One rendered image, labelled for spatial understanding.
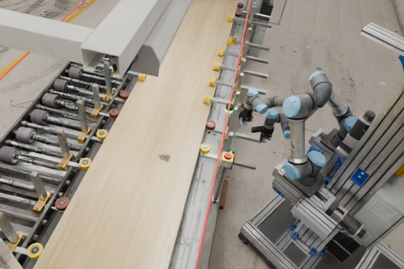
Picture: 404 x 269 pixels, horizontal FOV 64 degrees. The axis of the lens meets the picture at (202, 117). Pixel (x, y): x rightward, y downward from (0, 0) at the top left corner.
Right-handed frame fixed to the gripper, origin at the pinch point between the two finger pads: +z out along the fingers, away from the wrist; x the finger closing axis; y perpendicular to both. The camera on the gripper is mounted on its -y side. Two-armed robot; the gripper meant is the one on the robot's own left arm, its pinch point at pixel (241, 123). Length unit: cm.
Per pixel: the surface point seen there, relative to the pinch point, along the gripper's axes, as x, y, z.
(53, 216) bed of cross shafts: -136, 51, 30
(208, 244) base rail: -36, 80, 31
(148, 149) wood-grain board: -73, 14, 11
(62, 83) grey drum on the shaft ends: -144, -68, 15
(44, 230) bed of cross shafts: -140, 61, 30
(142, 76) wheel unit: -76, -63, 4
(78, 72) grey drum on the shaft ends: -132, -84, 16
